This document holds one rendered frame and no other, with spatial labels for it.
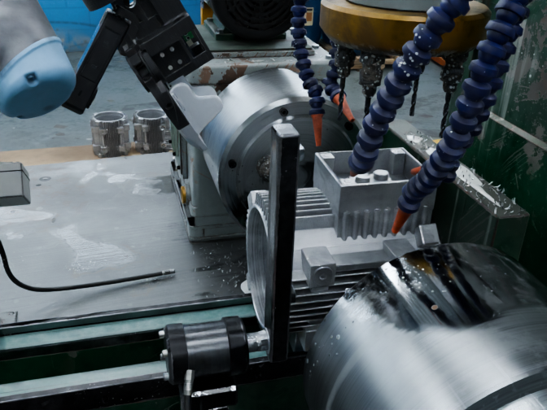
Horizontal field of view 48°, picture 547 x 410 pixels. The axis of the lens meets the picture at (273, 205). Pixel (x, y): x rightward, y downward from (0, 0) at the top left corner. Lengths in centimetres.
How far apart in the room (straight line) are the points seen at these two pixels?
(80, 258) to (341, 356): 79
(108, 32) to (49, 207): 80
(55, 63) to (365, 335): 35
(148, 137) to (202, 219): 214
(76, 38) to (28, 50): 569
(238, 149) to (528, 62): 41
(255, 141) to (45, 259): 51
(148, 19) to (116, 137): 265
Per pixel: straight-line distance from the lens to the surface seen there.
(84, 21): 623
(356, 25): 64
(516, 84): 86
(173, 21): 68
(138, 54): 68
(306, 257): 69
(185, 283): 113
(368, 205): 72
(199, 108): 71
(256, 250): 85
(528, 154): 83
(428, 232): 75
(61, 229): 134
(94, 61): 69
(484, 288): 51
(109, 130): 329
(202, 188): 119
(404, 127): 89
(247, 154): 93
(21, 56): 57
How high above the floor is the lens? 144
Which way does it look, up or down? 27 degrees down
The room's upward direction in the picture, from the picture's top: 2 degrees clockwise
